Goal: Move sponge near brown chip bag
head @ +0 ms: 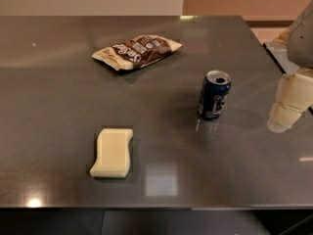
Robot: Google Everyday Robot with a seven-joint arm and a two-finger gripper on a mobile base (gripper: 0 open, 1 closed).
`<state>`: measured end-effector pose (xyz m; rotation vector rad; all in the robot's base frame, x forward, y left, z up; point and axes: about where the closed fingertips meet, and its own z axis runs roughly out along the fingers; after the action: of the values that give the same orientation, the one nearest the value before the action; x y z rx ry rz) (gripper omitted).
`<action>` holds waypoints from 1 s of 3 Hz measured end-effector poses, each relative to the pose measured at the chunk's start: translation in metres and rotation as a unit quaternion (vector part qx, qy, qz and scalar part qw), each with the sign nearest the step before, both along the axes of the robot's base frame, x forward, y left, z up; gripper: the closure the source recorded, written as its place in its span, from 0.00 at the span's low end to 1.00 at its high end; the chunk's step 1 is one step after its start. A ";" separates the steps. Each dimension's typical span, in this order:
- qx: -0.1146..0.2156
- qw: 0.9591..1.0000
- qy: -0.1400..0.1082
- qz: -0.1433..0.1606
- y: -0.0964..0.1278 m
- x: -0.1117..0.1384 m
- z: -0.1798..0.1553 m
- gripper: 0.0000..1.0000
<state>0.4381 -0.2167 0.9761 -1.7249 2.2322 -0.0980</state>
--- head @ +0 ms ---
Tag yellow sponge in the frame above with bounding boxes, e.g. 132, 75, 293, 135
90, 128, 133, 178

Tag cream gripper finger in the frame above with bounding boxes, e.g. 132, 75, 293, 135
267, 68, 313, 133

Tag blue soda can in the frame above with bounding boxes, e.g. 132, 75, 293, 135
198, 70, 231, 120

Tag brown chip bag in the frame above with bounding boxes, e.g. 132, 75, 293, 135
92, 34, 182, 71

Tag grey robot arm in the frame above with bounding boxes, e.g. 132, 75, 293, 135
267, 1, 313, 133

